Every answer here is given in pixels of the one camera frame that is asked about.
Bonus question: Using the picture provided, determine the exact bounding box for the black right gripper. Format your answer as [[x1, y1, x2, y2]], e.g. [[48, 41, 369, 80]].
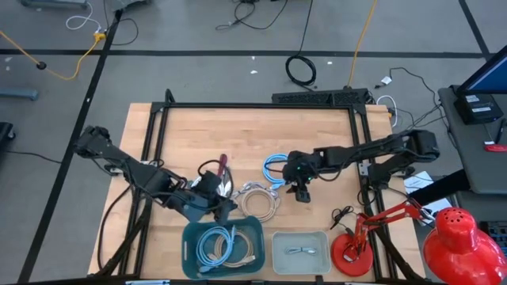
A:
[[281, 150, 324, 203]]

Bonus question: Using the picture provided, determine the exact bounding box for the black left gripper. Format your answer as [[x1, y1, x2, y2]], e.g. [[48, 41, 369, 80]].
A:
[[180, 189, 239, 227]]

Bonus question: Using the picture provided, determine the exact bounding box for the beige ethernet cable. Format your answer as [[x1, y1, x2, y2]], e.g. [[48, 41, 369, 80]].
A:
[[213, 229, 257, 269], [239, 186, 281, 223]]

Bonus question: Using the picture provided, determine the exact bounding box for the light blue ethernet cable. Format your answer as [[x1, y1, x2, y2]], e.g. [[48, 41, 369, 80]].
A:
[[261, 153, 289, 190], [195, 225, 237, 274]]

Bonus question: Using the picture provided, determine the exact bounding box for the grey USB cable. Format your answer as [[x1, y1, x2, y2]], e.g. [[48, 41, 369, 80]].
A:
[[284, 245, 318, 257]]

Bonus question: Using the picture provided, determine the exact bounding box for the teal plastic bin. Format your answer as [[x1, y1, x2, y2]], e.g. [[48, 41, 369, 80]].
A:
[[181, 215, 266, 280]]

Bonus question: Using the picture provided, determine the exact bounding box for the light grey plastic bin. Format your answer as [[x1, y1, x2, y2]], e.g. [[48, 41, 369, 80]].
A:
[[271, 230, 332, 276]]

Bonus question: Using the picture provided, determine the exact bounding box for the white paper sheet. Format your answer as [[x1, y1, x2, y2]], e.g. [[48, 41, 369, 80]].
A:
[[402, 169, 453, 227]]

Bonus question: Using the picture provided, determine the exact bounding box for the black desk beam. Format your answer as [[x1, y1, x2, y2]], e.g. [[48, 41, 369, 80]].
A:
[[407, 169, 471, 207]]

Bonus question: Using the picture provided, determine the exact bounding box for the red desk lamp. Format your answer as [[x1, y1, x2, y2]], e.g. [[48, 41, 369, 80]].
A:
[[330, 199, 507, 285]]

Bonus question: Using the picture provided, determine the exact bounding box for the grey side desk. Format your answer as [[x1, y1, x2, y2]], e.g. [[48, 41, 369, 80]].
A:
[[436, 84, 507, 196]]

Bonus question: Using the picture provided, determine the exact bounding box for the black mini computer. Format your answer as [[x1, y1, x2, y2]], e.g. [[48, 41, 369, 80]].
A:
[[452, 93, 505, 126]]

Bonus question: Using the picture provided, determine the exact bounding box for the black electronic device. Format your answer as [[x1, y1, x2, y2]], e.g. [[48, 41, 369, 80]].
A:
[[479, 220, 507, 258]]

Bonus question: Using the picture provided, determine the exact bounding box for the black pen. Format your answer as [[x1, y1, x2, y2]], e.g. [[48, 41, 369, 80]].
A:
[[494, 117, 507, 144]]

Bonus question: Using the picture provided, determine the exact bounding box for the computer monitor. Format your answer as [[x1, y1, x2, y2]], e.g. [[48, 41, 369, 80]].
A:
[[458, 44, 507, 96]]

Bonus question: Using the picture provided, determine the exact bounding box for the black caster base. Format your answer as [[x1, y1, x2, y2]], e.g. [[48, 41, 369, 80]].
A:
[[0, 121, 17, 152]]

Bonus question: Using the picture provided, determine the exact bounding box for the grey table foot bar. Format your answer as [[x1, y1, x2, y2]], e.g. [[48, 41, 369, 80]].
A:
[[0, 87, 40, 101]]

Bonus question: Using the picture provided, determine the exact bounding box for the grey table leg base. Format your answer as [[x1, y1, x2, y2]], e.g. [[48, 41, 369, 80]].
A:
[[19, 0, 89, 10]]

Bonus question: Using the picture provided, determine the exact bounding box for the black lamp cable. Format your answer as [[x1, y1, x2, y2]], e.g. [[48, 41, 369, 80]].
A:
[[330, 204, 356, 231]]

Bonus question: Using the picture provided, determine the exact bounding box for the black aluminium table frame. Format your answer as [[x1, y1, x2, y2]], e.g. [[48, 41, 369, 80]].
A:
[[87, 88, 427, 284]]

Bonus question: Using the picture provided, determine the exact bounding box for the coiled black floor cable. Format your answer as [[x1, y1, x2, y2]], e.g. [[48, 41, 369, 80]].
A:
[[284, 0, 318, 87]]

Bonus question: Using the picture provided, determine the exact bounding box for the white looped cable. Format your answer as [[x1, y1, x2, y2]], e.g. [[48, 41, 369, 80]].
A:
[[375, 94, 399, 128]]

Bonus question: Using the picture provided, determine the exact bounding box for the orange floor cable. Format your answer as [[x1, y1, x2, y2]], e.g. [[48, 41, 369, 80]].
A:
[[346, 0, 378, 89]]

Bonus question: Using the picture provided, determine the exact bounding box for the yellow extension cable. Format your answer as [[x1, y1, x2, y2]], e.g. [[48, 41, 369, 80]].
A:
[[0, 30, 107, 82]]

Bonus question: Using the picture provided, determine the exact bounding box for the white floor cable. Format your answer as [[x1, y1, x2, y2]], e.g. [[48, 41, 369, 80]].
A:
[[65, 2, 103, 32]]

